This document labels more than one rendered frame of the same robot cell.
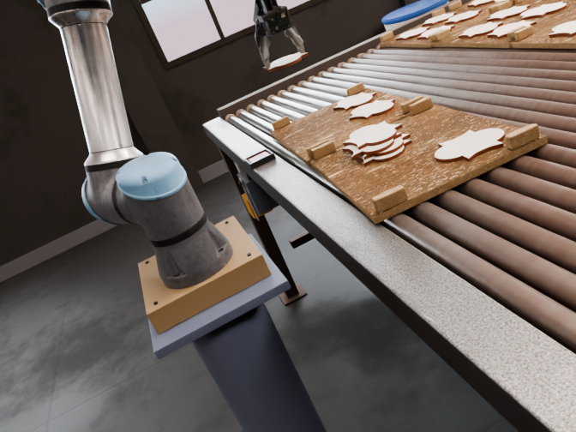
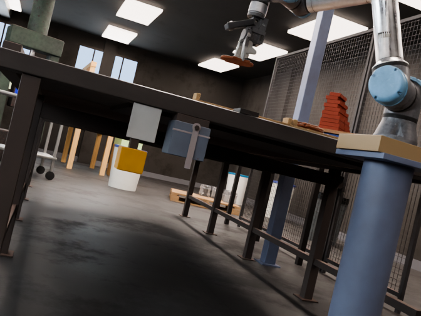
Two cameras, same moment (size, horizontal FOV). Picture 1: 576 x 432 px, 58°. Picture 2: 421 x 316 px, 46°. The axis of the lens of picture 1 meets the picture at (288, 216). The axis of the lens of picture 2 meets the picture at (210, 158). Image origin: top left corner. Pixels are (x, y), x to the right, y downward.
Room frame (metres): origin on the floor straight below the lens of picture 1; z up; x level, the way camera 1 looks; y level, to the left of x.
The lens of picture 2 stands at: (1.80, 1.81, 0.72)
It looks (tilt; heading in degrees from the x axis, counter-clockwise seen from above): 0 degrees down; 261
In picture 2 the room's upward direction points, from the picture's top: 13 degrees clockwise
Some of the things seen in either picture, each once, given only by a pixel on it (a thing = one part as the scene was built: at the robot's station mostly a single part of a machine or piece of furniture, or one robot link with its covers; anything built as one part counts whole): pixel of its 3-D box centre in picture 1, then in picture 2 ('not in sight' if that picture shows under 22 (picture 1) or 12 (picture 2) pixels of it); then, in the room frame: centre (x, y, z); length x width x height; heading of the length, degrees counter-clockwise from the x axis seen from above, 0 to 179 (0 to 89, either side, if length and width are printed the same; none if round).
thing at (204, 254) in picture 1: (187, 244); (396, 131); (0.94, 0.20, 0.97); 0.15 x 0.15 x 0.10
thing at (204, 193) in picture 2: not in sight; (205, 195); (0.53, -6.11, 0.16); 1.14 x 0.79 x 0.32; 0
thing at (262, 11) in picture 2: not in sight; (257, 10); (1.45, -0.17, 1.36); 0.08 x 0.08 x 0.05
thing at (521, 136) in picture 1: (522, 136); not in sight; (0.84, -0.44, 0.95); 0.06 x 0.02 x 0.03; 95
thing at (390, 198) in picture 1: (389, 199); not in sight; (0.81, -0.18, 0.95); 0.06 x 0.02 x 0.03; 95
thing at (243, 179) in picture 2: not in sight; (236, 188); (-0.41, -8.18, 0.30); 0.48 x 0.48 x 0.61
